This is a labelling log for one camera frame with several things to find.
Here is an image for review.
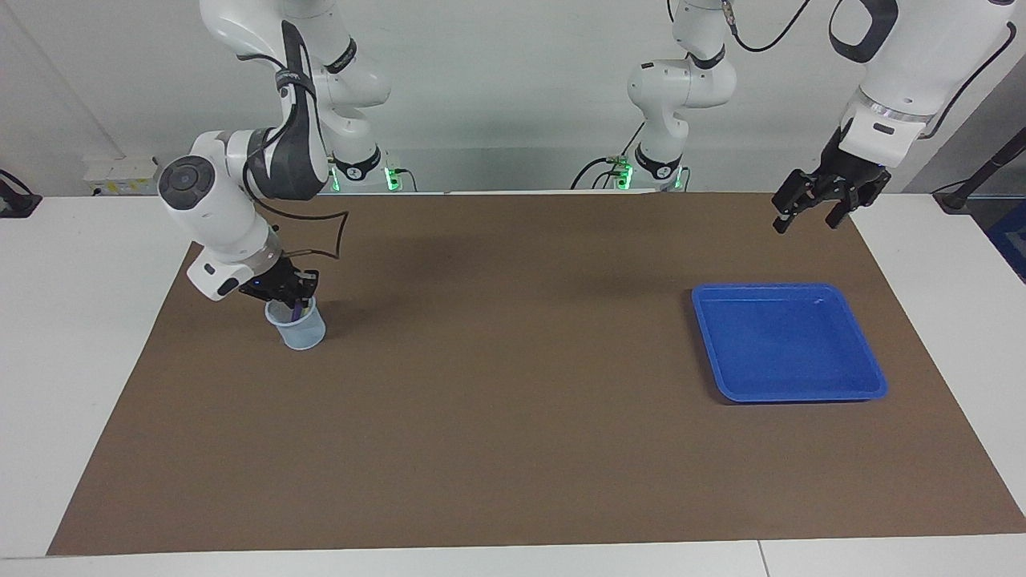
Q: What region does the black left base cable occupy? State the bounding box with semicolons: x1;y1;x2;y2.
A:
571;120;646;191

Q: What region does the translucent plastic cup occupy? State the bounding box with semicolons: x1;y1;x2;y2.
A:
265;295;327;351

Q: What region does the black camera stand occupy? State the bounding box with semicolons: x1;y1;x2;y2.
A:
934;127;1026;214

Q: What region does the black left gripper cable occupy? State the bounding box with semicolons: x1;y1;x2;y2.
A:
720;0;1019;141

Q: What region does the blue plastic tray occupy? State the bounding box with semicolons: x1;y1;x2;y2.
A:
692;282;889;404

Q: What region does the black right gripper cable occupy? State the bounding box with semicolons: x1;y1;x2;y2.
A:
240;20;350;262

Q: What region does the brown table mat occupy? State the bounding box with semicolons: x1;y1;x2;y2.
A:
46;191;1026;557

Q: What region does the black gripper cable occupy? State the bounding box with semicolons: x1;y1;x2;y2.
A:
720;0;1019;141
240;20;350;262

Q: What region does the black stand foot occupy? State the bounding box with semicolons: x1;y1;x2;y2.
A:
0;170;42;219

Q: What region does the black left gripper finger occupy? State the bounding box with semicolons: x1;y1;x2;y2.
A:
772;170;826;235
826;192;879;230

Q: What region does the blue object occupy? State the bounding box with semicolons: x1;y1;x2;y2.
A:
988;200;1026;283

